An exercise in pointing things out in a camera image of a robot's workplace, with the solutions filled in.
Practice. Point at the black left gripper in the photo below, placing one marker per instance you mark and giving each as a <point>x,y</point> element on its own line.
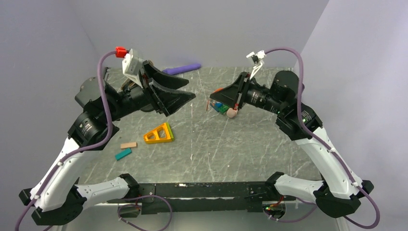
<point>164,101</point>

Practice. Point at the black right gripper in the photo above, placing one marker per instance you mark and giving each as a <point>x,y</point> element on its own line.
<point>230,95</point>

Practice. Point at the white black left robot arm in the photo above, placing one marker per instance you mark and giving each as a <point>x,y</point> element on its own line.
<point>59,198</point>

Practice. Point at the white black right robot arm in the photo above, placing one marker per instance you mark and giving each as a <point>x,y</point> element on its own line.
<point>339,192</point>

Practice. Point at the colourful brick block stack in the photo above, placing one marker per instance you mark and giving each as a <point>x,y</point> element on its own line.
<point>220,108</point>

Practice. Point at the beige toy microphone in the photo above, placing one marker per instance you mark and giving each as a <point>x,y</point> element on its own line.
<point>231,113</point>

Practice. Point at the purple cylinder toy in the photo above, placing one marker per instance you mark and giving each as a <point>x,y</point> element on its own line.
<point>182,69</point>

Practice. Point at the orange triangle toy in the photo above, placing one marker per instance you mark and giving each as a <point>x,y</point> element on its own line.
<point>160,134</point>

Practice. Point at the beige wooden block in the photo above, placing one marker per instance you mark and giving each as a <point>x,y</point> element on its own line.
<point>128,145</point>

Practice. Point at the teal wooden block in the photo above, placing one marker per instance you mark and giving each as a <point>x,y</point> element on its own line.
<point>123,154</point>

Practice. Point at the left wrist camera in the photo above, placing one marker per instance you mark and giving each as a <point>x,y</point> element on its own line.
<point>132,63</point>

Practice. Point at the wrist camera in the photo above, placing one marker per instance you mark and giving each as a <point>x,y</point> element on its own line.
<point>132,63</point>
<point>257,60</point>

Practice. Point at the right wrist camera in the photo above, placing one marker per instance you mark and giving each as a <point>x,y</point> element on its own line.
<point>257,60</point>

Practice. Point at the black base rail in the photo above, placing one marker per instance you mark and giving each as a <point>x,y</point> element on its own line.
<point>249,196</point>

